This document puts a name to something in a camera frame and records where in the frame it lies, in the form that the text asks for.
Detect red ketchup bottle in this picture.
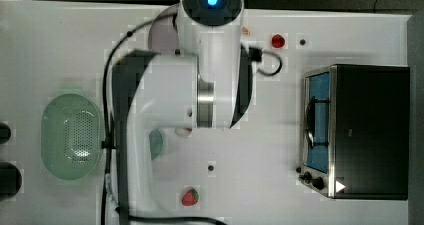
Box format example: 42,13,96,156
174,128,192,138

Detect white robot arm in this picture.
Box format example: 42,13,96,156
112,0,253,225

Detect black toaster oven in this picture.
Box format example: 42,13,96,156
296,64,410,200

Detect orange slice toy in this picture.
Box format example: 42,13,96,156
242,27,250,36

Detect round grey plate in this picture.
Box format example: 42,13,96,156
148,5,179,55

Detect red toy strawberry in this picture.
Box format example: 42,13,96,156
271,34,286,48

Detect toy strawberry with leaves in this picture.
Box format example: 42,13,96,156
181,188,199,207

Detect green perforated colander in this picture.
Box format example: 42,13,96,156
41,94,103,180

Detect black round object upper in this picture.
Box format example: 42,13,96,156
0,123,11,144

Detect black round object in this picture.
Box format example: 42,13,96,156
0,123,11,144
0,162,22,201

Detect black round object lower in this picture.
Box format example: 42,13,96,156
0,162,22,201

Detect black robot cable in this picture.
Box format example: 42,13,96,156
99,13,284,225

